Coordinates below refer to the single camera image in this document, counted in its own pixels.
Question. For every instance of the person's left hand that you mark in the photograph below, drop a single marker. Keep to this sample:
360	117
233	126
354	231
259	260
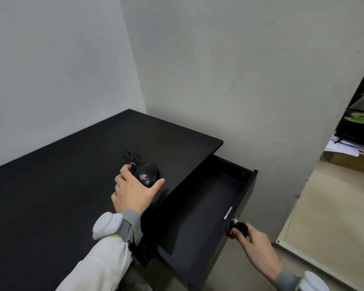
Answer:
130	193

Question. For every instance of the person's right hand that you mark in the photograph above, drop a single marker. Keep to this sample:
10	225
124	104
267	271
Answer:
259	251

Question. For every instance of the person's left thumb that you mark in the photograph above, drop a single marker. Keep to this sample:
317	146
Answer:
157	185

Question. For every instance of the person's right thumb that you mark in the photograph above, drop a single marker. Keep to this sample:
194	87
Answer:
252	229

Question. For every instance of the black drawer key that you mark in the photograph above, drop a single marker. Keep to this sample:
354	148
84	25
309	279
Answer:
241	227

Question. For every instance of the black computer mouse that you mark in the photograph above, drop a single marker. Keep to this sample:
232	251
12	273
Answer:
147	175

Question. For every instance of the person's left forearm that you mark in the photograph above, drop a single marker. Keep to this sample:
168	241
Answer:
103	266

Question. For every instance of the silver drawer lock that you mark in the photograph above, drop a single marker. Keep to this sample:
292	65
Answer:
234	220

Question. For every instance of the white drawer label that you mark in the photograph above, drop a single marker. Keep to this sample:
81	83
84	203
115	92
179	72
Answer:
228	213

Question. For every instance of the black desk drawer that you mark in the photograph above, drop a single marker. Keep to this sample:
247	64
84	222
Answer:
197	209

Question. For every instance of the white grey left wrist tracker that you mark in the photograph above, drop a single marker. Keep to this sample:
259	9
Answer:
121	225

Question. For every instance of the white grey wrist tracker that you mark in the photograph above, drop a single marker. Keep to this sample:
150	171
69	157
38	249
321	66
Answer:
300	281
121	225

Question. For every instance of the white grey right wrist tracker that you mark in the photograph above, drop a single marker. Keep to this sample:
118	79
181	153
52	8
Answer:
300	281

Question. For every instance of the beige board white edge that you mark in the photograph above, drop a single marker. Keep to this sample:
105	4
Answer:
333	221

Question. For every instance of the brown cardboard box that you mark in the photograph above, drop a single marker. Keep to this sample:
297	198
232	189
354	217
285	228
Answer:
348	162

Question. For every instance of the white paper stack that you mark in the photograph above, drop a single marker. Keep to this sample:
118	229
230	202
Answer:
341	147

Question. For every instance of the black paper tray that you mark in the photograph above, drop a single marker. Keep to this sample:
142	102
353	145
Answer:
356	133

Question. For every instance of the green object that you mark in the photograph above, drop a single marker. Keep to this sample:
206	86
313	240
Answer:
359	119

